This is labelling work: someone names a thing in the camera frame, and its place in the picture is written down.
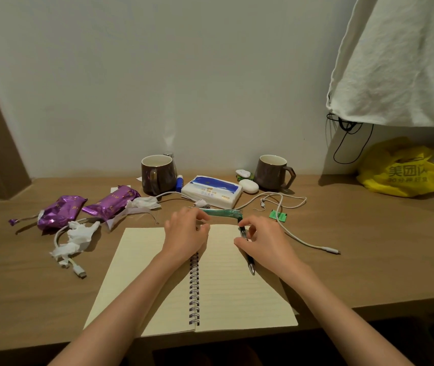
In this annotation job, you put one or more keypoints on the person's right hand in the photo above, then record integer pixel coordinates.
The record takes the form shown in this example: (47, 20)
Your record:
(270, 247)

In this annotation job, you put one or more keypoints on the person's left hand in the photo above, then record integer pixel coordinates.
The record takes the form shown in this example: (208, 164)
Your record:
(182, 236)

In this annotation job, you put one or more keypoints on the black pen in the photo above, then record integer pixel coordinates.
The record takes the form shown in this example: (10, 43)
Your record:
(251, 264)

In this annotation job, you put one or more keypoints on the small green paper tag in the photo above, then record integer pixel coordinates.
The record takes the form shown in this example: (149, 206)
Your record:
(278, 216)

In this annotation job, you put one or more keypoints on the green toothbrush packet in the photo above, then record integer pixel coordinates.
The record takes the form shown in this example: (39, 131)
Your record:
(224, 214)

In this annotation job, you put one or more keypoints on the brown spiral notebook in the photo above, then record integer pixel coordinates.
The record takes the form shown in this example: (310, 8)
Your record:
(236, 297)

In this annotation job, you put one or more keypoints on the brown mug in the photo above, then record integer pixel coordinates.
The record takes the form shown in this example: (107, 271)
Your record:
(270, 177)
(156, 179)

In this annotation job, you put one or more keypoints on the purple snack wrapper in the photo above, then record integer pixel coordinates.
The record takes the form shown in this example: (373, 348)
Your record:
(115, 202)
(60, 212)

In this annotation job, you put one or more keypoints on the person's left forearm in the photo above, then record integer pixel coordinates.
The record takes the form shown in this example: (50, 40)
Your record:
(125, 308)

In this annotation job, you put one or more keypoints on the person's right forearm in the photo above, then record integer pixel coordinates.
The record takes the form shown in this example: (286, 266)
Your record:
(346, 324)

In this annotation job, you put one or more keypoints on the blue white tissue pack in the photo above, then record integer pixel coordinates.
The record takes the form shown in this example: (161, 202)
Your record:
(211, 192)

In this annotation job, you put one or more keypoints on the blue lip balm stick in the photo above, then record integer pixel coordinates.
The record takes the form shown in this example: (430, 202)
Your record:
(179, 183)

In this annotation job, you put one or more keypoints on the white oval earbud case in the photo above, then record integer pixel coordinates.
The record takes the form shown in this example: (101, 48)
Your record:
(248, 186)

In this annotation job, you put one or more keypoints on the small white green packet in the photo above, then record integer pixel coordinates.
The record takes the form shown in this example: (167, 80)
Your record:
(243, 173)

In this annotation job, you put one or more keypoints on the small glass bottle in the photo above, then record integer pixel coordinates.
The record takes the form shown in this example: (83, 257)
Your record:
(170, 157)

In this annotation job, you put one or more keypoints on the yellow plastic bag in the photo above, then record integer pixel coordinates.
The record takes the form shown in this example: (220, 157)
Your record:
(400, 171)

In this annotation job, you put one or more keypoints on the white hanging cloth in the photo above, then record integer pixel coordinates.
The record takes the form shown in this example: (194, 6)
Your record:
(400, 64)

